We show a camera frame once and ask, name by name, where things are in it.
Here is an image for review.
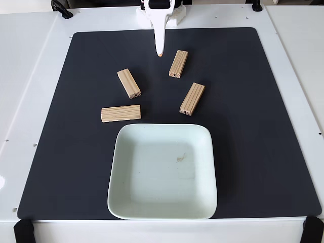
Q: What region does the black corner bracket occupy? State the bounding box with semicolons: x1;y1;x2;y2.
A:
301;216;324;243
13;219;35;243

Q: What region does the black table mat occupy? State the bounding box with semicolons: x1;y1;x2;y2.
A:
17;27;322;220

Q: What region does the pale green square plate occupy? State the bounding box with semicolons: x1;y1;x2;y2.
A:
107;123;218;220

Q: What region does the wooden block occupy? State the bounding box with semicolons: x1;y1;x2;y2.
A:
117;68;142;100
179;82;206;116
101;104;141;124
169;50;189;79

